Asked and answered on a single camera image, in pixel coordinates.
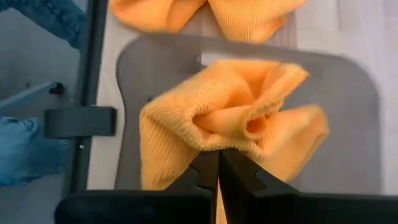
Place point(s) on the black aluminium table frame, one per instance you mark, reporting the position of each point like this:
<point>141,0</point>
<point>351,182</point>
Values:
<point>93,62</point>

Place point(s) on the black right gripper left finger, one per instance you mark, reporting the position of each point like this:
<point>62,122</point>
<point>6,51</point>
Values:
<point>140,207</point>

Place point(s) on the person's leg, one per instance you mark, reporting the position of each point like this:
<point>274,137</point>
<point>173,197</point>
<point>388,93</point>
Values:
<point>56,17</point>
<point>28,152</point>

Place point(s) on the orange microfiber towel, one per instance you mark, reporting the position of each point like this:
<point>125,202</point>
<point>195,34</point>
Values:
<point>224,102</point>
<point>248,18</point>

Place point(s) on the grey metal bar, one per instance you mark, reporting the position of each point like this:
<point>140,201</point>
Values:
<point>28,93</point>

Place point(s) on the black frame bracket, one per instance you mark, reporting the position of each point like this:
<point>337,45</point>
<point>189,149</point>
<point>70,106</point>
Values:
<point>81,122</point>

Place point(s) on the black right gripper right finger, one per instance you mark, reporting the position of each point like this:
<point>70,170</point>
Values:
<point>295,210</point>

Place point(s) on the grey plastic bin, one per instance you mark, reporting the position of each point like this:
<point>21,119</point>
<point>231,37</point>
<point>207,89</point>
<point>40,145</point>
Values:
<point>342,124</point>

